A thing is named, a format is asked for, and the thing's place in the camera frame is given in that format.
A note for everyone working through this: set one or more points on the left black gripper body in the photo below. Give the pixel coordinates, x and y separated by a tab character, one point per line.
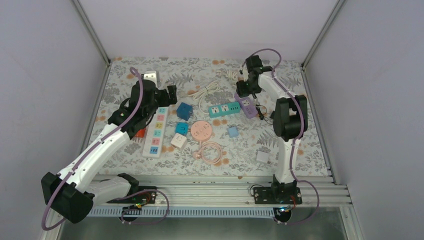
165	101

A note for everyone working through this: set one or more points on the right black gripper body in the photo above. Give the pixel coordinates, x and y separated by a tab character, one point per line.
250	88

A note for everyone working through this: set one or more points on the black power adapter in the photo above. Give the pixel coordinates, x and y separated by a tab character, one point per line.
262	113

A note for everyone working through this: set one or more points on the white cube adapter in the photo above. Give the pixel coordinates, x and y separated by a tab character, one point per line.
263	157

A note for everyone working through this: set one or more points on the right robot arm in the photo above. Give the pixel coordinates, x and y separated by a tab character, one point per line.
290	121

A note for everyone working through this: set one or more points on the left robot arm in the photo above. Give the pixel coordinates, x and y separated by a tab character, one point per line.
71	192

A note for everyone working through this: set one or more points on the light blue plug adapter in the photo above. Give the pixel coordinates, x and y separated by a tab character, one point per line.
233	132

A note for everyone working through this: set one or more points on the purple power strip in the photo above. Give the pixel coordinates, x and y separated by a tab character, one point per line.
247	106

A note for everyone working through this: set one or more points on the dark blue cube socket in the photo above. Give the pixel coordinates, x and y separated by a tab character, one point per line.
184	111

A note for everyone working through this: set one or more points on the small cyan cube socket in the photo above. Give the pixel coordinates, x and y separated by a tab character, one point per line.
182	128

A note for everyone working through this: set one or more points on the teal power strip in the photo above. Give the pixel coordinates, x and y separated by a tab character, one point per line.
225	109

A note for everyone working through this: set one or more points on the red cube socket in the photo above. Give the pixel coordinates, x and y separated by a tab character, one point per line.
141	133

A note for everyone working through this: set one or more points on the white pink cube socket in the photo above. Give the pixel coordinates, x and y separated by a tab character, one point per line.
179	141

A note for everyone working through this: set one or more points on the pink round power socket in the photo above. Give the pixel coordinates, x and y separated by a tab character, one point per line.
201	131

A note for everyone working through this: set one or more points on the white multicolour power strip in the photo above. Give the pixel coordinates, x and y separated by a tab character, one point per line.
154	137

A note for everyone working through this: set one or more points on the floral table mat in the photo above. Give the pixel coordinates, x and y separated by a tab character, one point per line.
201	82

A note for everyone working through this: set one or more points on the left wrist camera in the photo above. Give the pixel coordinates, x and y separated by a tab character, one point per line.
151	75

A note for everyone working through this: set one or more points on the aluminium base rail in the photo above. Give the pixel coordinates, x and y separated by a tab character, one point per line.
198	196

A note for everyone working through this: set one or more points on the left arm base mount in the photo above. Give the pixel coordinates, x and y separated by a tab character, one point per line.
140	199

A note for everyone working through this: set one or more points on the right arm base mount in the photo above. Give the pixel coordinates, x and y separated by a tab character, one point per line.
286	195

